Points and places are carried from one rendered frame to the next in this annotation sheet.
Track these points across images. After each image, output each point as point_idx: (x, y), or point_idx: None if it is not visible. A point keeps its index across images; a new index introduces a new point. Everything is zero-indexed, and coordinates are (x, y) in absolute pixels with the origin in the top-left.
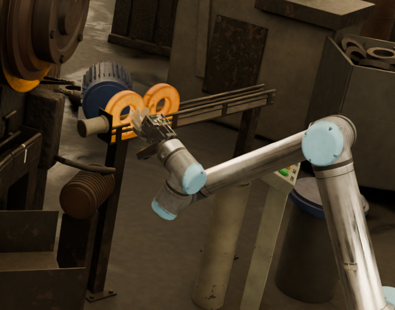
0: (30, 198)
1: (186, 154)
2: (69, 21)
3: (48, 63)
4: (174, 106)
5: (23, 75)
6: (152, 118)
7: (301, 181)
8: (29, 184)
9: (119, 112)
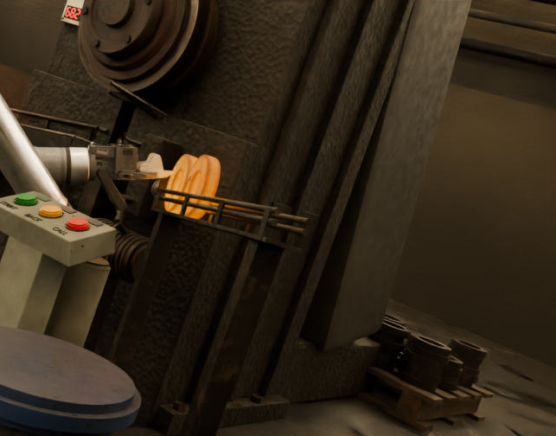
0: (85, 208)
1: (55, 147)
2: (106, 10)
3: (112, 60)
4: (199, 188)
5: (90, 60)
6: (126, 146)
7: (118, 373)
8: (86, 190)
9: (174, 176)
